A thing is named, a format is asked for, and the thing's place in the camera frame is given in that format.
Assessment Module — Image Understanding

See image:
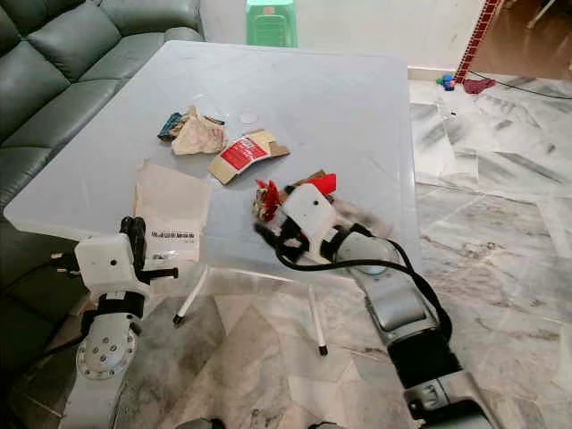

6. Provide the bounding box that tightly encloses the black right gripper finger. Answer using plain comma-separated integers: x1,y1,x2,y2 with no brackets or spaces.
254,222,289,260

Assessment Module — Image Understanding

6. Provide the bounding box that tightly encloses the red wrapper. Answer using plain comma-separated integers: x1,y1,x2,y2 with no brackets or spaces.
254,178,285,223

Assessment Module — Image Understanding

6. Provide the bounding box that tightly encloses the white paper bag with label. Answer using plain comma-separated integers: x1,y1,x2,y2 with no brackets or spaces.
133,160,214,264

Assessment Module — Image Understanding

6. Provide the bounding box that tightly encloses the brown and red snack packet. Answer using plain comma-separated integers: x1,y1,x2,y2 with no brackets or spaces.
284,170,339,208

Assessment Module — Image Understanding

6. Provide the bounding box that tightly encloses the red and tan cardboard box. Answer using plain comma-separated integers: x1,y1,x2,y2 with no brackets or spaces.
207,129,291,187

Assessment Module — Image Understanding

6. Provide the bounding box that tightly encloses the teal crumpled wrapper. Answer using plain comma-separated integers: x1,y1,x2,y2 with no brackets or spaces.
157,113,185,142

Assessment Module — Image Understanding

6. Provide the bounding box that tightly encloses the crumpled beige paper tissue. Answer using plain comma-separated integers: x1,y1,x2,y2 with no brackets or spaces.
171,105,228,156

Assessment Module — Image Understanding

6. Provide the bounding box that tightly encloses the white square plastic table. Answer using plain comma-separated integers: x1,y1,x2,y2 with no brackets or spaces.
4,40,423,357

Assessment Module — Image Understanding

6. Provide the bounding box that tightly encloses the dark green leather sofa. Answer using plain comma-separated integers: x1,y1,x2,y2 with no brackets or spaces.
0,0,205,358

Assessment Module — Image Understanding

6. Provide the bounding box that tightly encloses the green plastic stool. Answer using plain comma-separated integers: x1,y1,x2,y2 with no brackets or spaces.
245,0,299,48

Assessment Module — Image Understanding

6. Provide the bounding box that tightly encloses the red cloth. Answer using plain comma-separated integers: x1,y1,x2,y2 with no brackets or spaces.
461,77,498,96

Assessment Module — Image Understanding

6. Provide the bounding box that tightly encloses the red brick door pillar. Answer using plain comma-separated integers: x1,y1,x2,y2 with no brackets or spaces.
454,0,502,83

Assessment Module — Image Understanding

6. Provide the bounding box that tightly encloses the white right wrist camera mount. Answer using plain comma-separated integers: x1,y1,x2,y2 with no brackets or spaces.
281,183,341,248

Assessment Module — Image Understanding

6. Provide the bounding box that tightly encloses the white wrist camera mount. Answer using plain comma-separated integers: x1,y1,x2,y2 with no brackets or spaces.
281,183,341,248
73,233,152,301

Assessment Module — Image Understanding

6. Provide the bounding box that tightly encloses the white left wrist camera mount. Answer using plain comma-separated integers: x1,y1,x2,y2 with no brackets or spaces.
73,233,152,301

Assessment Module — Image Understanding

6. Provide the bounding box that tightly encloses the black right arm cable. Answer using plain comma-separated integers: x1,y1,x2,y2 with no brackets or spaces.
277,237,454,341

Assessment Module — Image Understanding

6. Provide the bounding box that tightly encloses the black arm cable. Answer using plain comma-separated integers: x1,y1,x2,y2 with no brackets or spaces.
4,257,92,421
277,237,454,341

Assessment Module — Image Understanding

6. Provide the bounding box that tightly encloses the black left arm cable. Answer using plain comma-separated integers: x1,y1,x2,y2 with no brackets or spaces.
4,257,92,421

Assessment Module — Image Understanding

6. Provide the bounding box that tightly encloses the thin black floor cable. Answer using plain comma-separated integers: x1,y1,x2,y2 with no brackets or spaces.
469,70,572,99

